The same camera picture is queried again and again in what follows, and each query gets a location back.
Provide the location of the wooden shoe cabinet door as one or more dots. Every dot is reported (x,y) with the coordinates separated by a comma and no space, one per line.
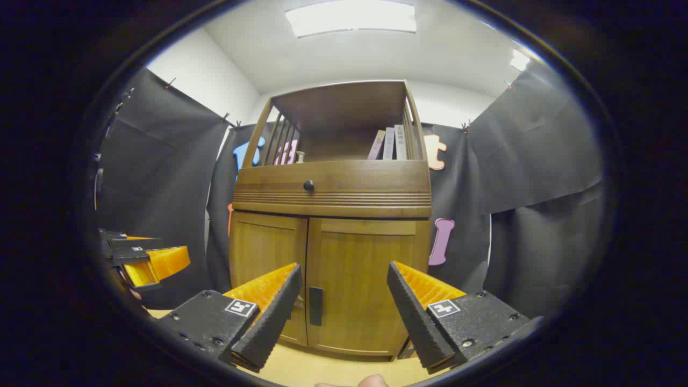
(355,258)
(263,252)

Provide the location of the black backdrop cloth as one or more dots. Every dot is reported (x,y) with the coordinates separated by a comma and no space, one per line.
(161,177)

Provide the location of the large ceiling light panel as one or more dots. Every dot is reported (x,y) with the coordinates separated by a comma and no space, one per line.
(352,17)

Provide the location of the wooden cabinet drawer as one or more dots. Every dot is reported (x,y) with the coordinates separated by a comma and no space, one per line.
(365,180)

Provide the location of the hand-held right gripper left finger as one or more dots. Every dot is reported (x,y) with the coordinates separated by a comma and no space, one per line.
(274,322)

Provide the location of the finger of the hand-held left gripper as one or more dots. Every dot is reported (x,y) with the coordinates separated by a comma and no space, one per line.
(166,260)
(141,275)

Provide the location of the wooden double-door shoe cabinet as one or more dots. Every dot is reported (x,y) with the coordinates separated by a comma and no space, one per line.
(344,113)

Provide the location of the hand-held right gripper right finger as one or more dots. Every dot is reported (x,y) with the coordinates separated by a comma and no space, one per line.
(416,322)

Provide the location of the small ceiling light panel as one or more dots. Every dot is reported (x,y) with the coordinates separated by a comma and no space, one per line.
(520,60)

